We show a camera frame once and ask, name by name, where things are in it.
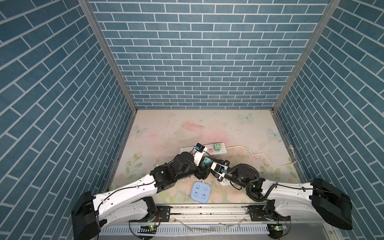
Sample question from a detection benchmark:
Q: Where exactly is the teal plug adapter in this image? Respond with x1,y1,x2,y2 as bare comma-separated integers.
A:
202,157,213,168

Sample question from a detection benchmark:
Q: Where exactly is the green plug adapter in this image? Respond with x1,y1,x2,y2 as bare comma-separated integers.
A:
213,143,223,152

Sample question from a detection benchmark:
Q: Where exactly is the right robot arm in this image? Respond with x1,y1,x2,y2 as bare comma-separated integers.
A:
209,160,353,231

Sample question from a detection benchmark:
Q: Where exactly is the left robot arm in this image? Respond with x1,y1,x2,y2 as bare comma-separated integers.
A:
71,152,213,240

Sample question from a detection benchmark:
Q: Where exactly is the blue square power socket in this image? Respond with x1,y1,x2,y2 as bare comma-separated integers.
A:
191,182,211,204

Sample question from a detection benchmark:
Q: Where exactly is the white long power strip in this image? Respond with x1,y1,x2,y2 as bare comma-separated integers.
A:
180,142,228,155

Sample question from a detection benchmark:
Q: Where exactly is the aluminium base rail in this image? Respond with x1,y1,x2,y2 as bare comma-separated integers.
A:
98,203,337,238

